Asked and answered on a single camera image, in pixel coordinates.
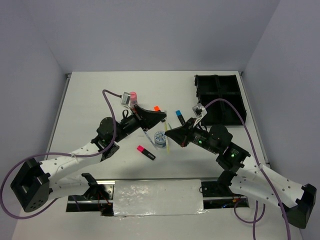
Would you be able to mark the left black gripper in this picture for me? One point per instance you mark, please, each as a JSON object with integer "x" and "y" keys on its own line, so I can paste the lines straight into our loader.
{"x": 140, "y": 115}

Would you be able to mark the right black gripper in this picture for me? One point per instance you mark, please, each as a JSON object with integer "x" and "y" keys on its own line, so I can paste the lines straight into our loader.
{"x": 182, "y": 135}

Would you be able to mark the yellow green pen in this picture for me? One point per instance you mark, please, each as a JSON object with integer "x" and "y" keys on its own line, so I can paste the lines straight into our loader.
{"x": 165, "y": 129}

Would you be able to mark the blue highlighter marker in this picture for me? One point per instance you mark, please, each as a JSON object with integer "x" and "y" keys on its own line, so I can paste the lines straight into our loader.
{"x": 180, "y": 117}

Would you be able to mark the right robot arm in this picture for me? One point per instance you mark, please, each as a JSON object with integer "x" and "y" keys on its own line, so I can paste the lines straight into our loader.
{"x": 244, "y": 176}

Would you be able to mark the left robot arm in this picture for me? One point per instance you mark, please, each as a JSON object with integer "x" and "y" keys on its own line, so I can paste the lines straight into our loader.
{"x": 37, "y": 182}

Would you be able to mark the blue clear pen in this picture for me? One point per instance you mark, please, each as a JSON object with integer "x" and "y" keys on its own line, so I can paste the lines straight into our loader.
{"x": 151, "y": 141}

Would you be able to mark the orange highlighter marker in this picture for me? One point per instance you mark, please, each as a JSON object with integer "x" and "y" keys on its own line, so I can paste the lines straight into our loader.
{"x": 157, "y": 108}

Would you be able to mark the right blue glitter jar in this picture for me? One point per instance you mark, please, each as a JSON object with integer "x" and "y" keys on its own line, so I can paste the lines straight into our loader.
{"x": 160, "y": 139}

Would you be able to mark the pink glitter bottle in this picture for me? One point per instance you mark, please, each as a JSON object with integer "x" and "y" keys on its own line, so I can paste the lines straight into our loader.
{"x": 133, "y": 99}

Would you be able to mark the pink highlighter marker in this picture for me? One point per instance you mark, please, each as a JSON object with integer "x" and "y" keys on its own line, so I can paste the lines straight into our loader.
{"x": 146, "y": 153}

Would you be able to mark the black divided organizer tray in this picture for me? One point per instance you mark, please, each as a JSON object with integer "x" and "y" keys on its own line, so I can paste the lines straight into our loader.
{"x": 212, "y": 87}

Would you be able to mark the silver foil tape strip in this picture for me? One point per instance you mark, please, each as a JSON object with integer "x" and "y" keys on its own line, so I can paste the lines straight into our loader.
{"x": 158, "y": 198}

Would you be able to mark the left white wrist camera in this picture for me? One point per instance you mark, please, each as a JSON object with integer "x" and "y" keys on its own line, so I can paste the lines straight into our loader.
{"x": 125, "y": 99}

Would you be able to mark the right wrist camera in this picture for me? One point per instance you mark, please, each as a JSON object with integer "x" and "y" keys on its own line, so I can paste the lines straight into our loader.
{"x": 200, "y": 112}

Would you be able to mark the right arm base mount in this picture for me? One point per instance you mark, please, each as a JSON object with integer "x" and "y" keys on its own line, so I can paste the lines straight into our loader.
{"x": 215, "y": 197}

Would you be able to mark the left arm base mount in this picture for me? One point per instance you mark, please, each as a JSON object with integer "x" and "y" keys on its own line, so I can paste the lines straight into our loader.
{"x": 97, "y": 197}

